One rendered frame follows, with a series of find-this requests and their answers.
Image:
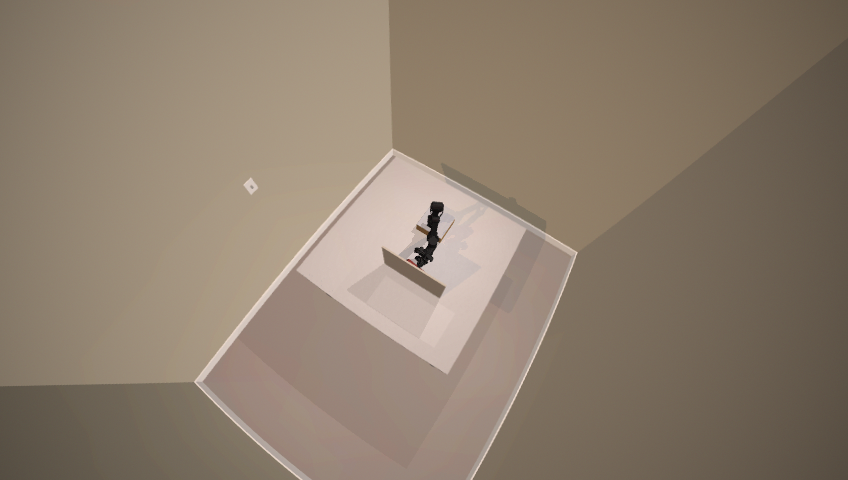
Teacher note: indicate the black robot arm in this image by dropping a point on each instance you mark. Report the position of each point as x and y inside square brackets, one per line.
[433, 221]

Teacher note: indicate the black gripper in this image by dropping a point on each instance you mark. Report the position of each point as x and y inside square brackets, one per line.
[423, 259]

